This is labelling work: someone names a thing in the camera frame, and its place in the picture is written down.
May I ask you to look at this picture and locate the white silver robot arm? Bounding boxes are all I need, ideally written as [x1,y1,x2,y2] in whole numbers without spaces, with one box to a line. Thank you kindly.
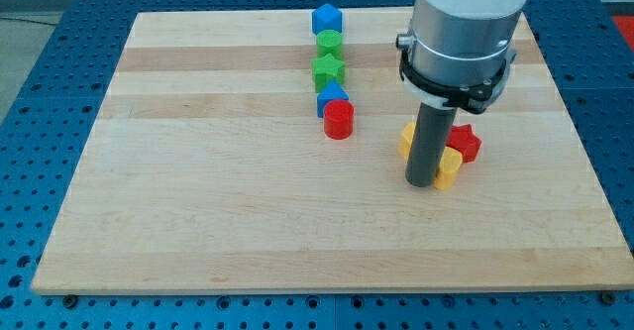
[396,0,526,114]

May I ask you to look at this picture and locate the yellow hexagon block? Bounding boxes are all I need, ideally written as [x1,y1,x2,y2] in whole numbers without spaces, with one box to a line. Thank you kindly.
[397,122,415,162]

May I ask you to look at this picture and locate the red cylinder block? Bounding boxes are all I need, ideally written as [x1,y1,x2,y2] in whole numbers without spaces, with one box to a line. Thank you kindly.
[323,99,355,140]

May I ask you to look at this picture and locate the blue triangle block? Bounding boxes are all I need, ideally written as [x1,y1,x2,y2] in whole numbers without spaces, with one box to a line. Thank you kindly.
[316,80,349,118]

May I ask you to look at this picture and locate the green star block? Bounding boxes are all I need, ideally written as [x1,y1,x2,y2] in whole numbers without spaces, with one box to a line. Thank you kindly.
[311,54,346,93]

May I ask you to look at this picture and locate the green cylinder block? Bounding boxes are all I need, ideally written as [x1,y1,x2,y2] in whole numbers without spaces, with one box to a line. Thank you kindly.
[316,29,343,59]

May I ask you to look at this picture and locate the wooden board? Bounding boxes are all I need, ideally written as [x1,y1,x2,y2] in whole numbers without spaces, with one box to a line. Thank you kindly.
[32,7,633,295]

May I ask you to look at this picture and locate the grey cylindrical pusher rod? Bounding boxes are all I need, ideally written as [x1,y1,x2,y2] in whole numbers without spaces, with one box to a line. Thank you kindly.
[405,103,457,187]

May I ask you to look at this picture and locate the yellow heart block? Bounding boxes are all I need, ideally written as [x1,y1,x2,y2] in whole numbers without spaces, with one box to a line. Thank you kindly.
[433,147,463,190]

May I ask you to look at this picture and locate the blue cube block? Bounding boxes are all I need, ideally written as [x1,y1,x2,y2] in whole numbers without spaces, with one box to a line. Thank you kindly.
[311,3,343,35]

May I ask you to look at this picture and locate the red star block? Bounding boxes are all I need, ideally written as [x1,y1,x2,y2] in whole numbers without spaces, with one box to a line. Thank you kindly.
[446,124,482,163]

